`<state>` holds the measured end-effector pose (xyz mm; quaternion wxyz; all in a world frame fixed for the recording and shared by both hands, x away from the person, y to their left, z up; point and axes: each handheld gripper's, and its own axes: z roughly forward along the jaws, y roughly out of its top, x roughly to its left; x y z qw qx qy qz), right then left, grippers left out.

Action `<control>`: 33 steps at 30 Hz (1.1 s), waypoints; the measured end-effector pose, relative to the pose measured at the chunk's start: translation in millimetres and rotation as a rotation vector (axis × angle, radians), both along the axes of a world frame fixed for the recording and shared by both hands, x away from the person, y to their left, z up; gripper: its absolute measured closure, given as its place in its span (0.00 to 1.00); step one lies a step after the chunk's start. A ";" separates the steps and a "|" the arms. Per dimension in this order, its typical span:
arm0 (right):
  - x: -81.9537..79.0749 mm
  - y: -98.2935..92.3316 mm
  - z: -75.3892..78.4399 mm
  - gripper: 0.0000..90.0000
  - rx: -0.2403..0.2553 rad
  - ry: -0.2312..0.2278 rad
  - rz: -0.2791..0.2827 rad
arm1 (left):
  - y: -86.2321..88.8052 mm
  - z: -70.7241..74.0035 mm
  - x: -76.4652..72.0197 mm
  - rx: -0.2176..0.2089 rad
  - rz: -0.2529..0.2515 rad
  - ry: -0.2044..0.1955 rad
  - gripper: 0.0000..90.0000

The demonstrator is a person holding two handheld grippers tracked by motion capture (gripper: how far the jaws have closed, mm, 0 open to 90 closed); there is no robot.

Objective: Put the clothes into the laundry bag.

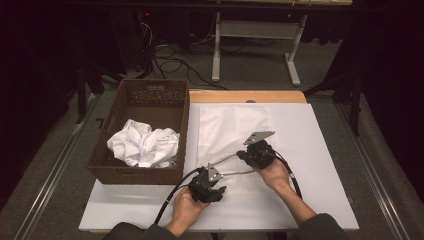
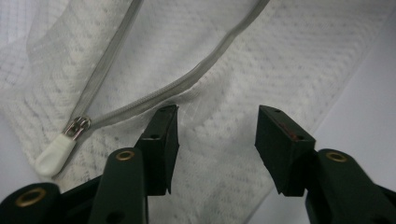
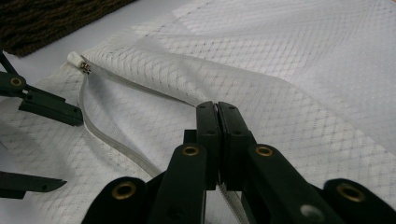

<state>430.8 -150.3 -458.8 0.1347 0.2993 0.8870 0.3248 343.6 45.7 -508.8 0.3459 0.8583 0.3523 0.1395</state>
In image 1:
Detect white shirt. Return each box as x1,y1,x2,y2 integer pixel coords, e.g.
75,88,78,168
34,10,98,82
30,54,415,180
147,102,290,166
106,118,181,169

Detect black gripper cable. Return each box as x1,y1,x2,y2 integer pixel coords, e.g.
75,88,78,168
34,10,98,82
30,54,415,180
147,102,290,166
154,167,203,225
273,151,303,200

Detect white metal desk frame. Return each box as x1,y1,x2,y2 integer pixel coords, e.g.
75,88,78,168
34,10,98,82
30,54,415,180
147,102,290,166
206,0,354,88

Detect person's left hand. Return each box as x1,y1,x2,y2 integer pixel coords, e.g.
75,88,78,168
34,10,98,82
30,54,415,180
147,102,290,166
169,195,211,230

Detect black floor cables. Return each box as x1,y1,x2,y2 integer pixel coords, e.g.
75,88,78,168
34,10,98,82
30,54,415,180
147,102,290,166
139,19,230,91

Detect metal floor rail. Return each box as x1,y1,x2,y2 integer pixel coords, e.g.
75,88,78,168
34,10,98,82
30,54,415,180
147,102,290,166
335,102,424,240
12,95,102,240

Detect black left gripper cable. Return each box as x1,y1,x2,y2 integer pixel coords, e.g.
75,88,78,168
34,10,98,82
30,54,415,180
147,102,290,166
154,167,203,225

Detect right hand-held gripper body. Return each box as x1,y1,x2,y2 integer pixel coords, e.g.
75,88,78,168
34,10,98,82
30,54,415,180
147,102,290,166
242,130,278,169

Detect brown wicker basket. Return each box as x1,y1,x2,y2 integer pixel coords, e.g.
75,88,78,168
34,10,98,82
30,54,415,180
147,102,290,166
86,78,191,186

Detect black computer tower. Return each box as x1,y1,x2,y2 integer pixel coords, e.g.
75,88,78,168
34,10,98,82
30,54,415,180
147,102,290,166
109,9,158,77

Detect black metal stand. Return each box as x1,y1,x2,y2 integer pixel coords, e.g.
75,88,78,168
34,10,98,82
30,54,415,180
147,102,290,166
75,62,105,125
302,70,365,137

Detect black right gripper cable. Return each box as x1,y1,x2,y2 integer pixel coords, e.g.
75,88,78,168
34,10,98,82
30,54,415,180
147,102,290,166
273,151,303,200

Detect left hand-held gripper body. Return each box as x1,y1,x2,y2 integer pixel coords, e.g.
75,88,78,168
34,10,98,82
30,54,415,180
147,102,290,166
187,162,224,204

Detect person's right hand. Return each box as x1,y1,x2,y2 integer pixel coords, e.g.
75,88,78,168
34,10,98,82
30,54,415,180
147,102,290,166
254,159,292,194

